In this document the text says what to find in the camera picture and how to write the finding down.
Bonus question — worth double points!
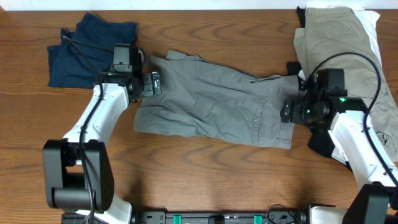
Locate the khaki beige shorts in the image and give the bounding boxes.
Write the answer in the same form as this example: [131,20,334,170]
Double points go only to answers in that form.
[294,7,397,161]

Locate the navy blue folded shorts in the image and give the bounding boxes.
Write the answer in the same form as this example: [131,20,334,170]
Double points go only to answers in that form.
[47,12,137,89]

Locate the black garment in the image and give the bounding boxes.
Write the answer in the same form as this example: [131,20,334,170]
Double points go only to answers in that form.
[285,6,354,172]

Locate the white garment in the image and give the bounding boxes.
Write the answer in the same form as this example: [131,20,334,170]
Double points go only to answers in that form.
[298,2,382,166]

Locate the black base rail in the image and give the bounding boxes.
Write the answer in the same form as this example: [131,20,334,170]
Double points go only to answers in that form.
[60,203,312,224]

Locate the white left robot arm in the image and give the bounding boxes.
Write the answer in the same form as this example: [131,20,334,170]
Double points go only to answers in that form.
[42,72,162,223]

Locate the grey shorts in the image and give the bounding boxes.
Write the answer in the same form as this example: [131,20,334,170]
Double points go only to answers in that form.
[134,50,298,149]

